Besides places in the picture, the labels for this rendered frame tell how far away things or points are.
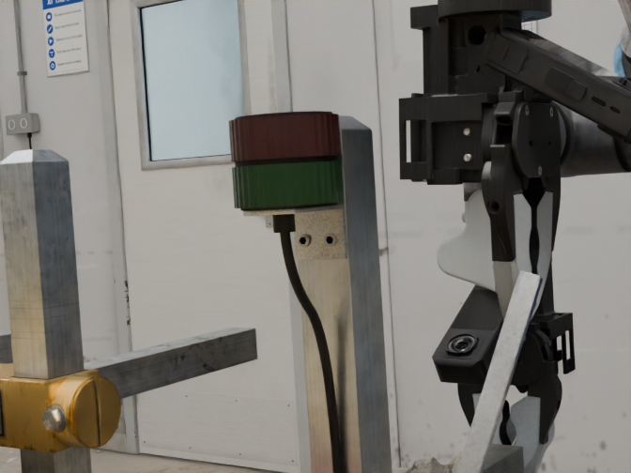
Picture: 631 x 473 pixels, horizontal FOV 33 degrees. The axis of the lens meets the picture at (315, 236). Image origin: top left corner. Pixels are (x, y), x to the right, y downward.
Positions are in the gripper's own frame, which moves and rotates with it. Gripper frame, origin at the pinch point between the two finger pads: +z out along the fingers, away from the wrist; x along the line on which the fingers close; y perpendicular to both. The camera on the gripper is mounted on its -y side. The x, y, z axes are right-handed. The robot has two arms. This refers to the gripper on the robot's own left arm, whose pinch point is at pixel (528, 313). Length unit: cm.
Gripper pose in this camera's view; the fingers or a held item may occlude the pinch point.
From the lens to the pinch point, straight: 69.7
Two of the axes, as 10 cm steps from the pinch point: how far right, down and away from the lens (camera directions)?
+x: -5.6, 0.7, -8.3
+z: 0.2, 10.0, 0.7
